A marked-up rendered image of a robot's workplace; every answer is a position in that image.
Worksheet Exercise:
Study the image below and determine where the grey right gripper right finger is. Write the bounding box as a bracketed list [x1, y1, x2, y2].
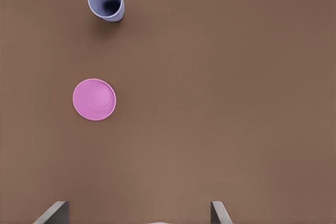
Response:
[210, 200, 234, 224]

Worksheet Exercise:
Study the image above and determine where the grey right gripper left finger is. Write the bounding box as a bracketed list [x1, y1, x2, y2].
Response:
[32, 200, 70, 224]

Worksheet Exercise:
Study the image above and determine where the pink bowl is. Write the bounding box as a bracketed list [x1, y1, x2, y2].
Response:
[72, 78, 117, 122]

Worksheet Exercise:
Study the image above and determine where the lavender blue cup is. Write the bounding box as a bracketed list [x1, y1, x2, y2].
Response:
[87, 0, 125, 23]

